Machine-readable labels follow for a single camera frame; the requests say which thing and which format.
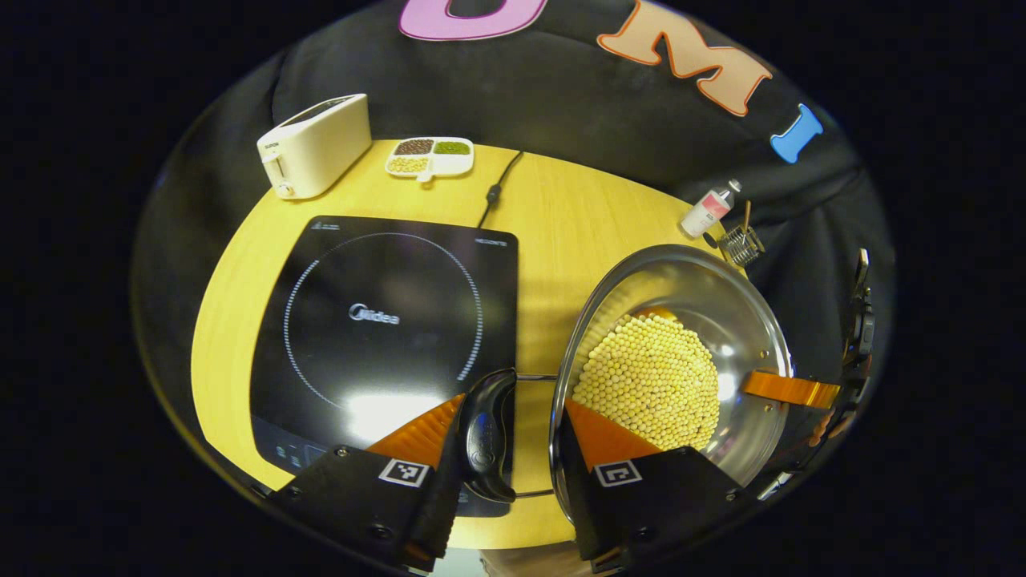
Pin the clear bottle with pink label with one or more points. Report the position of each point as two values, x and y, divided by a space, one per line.
705 212

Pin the black backdrop cloth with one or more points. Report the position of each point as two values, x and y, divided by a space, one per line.
561 96

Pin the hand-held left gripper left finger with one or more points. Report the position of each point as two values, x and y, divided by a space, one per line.
442 521

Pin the black induction cooktop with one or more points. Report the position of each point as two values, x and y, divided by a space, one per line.
385 272

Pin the white divided dish with beans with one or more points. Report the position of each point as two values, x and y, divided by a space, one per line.
437 164

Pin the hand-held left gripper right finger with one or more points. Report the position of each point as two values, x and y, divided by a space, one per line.
579 505

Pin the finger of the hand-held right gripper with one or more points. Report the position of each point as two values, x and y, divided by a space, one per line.
830 429
789 390

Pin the pile of yellow soybeans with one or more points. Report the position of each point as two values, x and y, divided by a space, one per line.
649 381

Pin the wooden stick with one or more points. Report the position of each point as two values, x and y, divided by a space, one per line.
747 215

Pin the white toaster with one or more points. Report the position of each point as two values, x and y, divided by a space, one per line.
321 148

